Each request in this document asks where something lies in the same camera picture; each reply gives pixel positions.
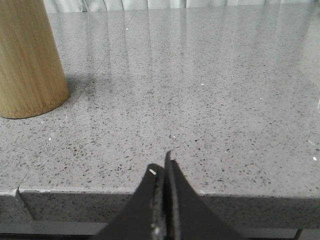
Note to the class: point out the grey pleated curtain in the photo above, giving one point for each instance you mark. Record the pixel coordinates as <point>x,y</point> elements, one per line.
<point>82,6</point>

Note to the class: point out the bamboo cylindrical holder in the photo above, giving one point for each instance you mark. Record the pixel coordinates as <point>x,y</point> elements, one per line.
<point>32,80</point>

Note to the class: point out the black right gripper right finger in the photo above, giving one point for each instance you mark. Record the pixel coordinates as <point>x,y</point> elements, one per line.
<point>187,216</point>

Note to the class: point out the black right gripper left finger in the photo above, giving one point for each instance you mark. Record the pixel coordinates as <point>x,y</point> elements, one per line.
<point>142,218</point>

